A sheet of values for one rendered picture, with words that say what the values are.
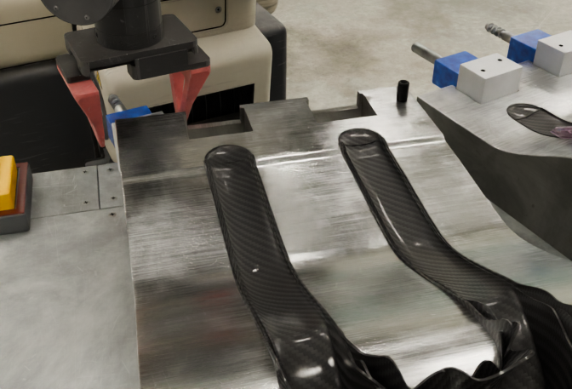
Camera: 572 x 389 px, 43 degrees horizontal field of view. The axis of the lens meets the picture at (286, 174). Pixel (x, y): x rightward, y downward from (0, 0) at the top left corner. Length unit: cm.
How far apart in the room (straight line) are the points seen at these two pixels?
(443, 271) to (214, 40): 56
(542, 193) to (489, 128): 9
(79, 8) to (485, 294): 33
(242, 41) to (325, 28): 200
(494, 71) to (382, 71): 191
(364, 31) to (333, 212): 242
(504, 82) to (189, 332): 45
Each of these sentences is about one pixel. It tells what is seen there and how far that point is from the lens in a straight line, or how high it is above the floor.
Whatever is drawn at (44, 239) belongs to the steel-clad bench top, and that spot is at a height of 80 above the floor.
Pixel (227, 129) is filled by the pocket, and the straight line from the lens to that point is 64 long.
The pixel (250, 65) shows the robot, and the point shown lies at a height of 78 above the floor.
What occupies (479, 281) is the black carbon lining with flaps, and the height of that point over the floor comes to 91.
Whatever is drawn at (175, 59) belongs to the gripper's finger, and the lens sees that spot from 64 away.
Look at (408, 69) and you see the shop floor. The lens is 266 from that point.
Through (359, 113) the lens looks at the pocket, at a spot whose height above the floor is 87.
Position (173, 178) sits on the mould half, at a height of 89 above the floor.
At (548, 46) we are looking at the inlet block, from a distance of 81.
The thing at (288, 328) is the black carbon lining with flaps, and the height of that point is 91.
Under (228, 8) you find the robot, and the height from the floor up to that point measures 84.
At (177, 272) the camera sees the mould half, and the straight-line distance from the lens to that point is 48.
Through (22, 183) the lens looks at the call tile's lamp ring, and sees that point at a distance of 69.
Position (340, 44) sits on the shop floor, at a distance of 281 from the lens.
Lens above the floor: 121
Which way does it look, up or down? 36 degrees down
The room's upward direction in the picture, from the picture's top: straight up
